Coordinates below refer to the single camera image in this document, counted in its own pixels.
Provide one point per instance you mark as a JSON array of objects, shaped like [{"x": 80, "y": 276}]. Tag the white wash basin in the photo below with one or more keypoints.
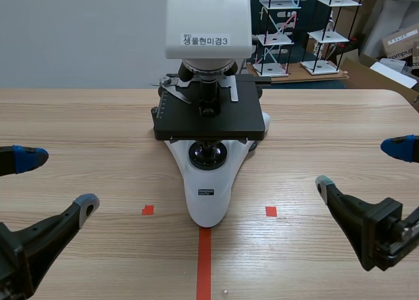
[{"x": 389, "y": 15}]

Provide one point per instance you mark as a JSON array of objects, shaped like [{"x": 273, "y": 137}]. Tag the printed cardboard box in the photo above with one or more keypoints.
[{"x": 401, "y": 44}]

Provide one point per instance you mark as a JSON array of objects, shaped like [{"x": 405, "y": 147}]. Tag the wooden board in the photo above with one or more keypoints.
[{"x": 304, "y": 77}]

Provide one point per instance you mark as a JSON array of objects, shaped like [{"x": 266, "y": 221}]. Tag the open cardboard box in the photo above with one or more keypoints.
[{"x": 379, "y": 80}]

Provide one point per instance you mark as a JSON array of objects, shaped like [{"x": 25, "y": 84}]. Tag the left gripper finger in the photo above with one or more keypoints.
[
  {"x": 52, "y": 234},
  {"x": 23, "y": 159}
]

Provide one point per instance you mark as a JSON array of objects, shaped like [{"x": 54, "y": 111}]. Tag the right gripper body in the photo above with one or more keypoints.
[{"x": 383, "y": 234}]

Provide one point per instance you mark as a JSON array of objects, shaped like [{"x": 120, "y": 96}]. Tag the white and black microscope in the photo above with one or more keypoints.
[{"x": 206, "y": 182}]

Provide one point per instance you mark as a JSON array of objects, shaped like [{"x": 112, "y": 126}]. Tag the tower model with pink straws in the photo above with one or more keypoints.
[{"x": 273, "y": 69}]

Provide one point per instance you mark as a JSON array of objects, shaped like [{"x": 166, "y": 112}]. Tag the tower model with black rods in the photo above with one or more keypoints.
[{"x": 322, "y": 67}]

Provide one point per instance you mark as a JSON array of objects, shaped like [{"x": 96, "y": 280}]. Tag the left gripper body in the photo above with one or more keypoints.
[{"x": 11, "y": 267}]

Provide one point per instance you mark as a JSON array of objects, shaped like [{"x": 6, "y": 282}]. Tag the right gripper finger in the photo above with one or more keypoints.
[
  {"x": 402, "y": 147},
  {"x": 347, "y": 211}
]

